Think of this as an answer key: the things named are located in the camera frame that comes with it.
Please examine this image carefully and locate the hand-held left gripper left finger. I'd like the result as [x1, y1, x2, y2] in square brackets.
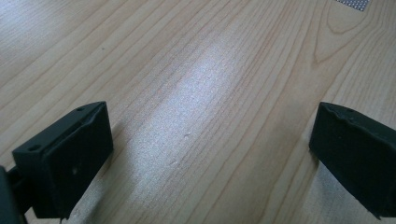
[11, 100, 115, 220]

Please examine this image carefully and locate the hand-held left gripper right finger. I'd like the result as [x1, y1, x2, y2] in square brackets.
[308, 101, 396, 220]

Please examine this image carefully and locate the grey striped placemat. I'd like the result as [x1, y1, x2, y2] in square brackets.
[333, 0, 372, 12]

